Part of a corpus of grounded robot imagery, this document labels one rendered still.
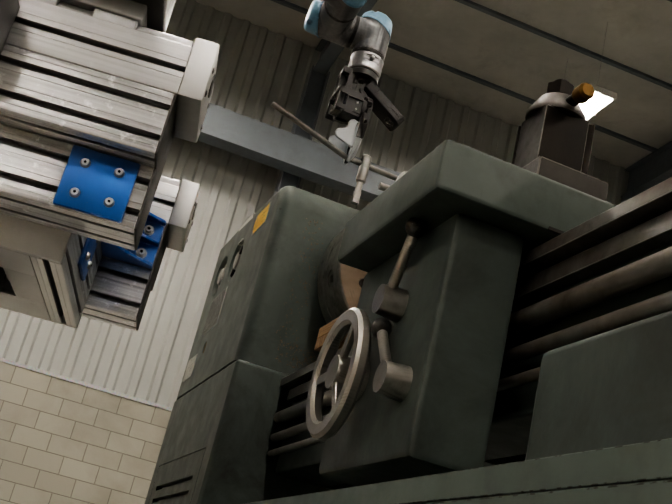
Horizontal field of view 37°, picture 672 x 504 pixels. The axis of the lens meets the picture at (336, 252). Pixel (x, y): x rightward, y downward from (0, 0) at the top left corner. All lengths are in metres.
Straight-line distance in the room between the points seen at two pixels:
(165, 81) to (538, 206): 0.54
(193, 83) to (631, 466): 0.91
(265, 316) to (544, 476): 1.32
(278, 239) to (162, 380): 9.98
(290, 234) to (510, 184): 0.98
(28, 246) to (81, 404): 10.34
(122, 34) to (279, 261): 0.73
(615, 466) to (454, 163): 0.51
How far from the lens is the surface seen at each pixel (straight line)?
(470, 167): 1.05
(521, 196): 1.07
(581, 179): 1.28
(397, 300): 1.11
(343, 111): 2.18
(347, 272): 1.84
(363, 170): 2.17
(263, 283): 1.95
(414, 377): 1.02
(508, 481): 0.71
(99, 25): 1.40
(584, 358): 0.78
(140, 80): 1.36
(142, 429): 11.77
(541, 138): 1.32
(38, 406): 11.70
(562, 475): 0.65
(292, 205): 2.01
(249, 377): 1.90
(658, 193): 0.92
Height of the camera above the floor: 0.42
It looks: 21 degrees up
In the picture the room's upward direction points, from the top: 14 degrees clockwise
